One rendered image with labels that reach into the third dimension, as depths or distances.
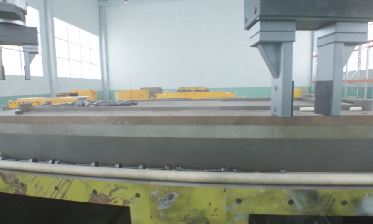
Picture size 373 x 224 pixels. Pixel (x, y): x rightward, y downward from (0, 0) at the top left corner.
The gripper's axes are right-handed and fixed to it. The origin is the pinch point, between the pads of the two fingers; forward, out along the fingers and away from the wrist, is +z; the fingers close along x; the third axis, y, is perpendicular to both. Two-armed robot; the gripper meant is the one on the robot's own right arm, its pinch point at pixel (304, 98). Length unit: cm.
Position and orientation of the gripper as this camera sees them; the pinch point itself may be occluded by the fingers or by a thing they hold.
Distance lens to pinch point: 24.9
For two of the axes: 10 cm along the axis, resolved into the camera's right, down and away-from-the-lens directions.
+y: 0.0, 1.2, -9.9
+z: 0.2, 9.9, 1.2
